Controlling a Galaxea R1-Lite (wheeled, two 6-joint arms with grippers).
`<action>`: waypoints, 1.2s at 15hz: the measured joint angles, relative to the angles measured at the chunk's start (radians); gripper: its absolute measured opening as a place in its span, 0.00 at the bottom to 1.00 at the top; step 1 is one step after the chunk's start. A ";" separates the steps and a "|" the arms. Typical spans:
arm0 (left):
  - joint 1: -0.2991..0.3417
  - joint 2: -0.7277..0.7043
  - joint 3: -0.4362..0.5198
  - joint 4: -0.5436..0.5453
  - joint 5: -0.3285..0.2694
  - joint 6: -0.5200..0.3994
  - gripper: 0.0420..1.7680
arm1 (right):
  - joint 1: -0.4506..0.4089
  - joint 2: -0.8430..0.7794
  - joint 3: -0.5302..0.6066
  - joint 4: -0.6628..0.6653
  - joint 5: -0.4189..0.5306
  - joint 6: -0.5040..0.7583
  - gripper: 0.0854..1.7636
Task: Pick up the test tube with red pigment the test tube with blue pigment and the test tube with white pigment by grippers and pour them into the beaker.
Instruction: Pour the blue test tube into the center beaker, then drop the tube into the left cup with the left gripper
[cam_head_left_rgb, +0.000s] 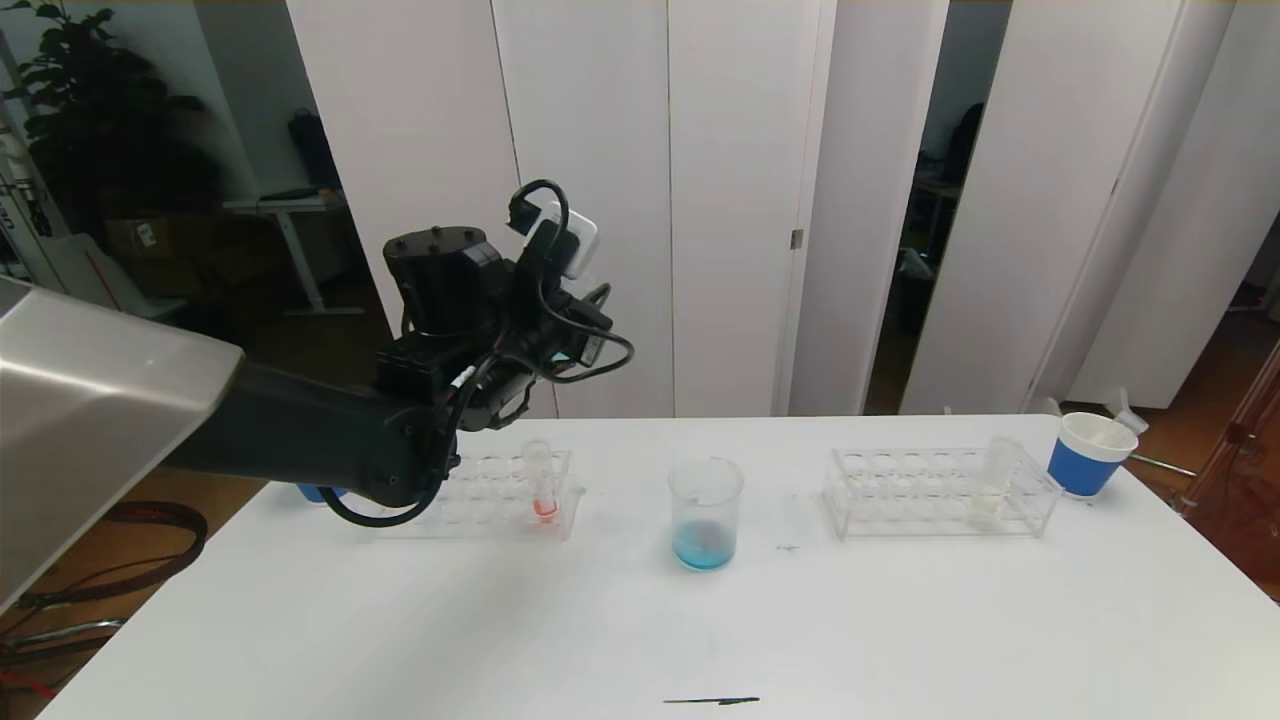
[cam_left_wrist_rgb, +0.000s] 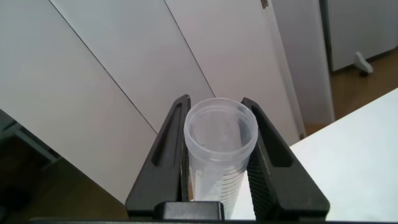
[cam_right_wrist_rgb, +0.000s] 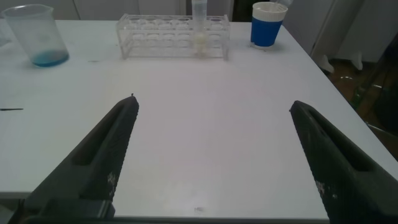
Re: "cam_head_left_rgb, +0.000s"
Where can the white pigment test tube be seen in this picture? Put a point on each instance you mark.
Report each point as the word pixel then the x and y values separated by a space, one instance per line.
pixel 990 505

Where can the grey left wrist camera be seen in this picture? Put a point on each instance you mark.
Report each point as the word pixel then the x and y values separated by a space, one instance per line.
pixel 575 240

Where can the white standing desk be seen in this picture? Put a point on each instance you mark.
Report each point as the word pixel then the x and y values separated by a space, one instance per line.
pixel 290 203

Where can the clear acrylic test tube rack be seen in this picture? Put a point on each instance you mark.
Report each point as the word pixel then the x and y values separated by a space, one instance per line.
pixel 920 495
pixel 490 495

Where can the black tape strip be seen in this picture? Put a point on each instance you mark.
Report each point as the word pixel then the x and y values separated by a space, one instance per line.
pixel 715 699

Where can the brown metal stand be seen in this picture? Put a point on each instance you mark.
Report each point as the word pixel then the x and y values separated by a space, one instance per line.
pixel 1245 440

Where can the clear glass beaker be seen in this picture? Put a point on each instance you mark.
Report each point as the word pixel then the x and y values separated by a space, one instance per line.
pixel 706 530

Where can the dark green potted plant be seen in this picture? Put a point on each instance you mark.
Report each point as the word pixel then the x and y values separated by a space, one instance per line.
pixel 100 130

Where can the white machine with slanted panel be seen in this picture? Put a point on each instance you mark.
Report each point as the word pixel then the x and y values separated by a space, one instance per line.
pixel 70 260

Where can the red pigment test tube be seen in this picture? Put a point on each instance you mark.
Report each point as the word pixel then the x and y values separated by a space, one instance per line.
pixel 1125 410
pixel 545 508

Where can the black bag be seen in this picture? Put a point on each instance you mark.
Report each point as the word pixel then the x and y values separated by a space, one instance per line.
pixel 312 150

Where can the white partition foot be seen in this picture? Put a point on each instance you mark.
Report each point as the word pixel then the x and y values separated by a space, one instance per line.
pixel 1045 405

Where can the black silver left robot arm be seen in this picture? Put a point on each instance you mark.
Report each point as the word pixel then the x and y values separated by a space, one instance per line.
pixel 300 430

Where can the brown cardboard box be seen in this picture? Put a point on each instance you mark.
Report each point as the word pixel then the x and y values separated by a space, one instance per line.
pixel 150 240

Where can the blue white paper cup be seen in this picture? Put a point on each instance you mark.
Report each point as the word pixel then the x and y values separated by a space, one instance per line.
pixel 320 493
pixel 1085 468

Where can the white folding partition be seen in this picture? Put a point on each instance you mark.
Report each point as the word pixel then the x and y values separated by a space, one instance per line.
pixel 1050 200
pixel 700 200

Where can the metal floor bar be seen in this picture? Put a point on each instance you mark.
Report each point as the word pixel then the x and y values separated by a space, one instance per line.
pixel 70 632

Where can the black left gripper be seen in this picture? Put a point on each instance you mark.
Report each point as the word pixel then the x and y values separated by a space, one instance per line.
pixel 590 345

